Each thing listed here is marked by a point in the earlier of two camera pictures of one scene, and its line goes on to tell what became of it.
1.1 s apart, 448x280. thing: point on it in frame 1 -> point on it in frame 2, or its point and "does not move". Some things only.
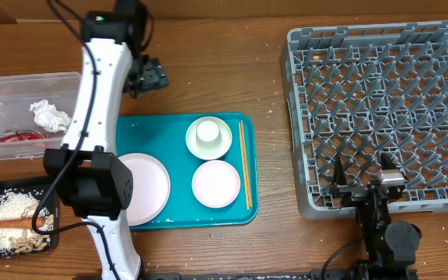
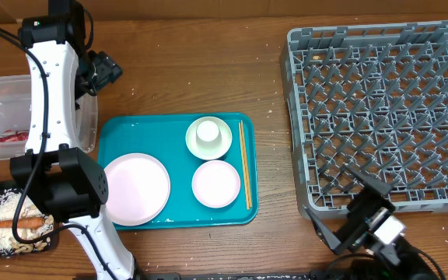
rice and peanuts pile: [19, 203] does not move
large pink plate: [152, 188] does not move
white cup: [208, 138] does not move
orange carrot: [19, 224] does not move
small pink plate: [215, 183] does not move
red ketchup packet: [20, 135] does not move
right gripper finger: [340, 176] -> [328, 237]
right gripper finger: [387, 162] -> [376, 184]
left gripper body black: [144, 75] -> [95, 71]
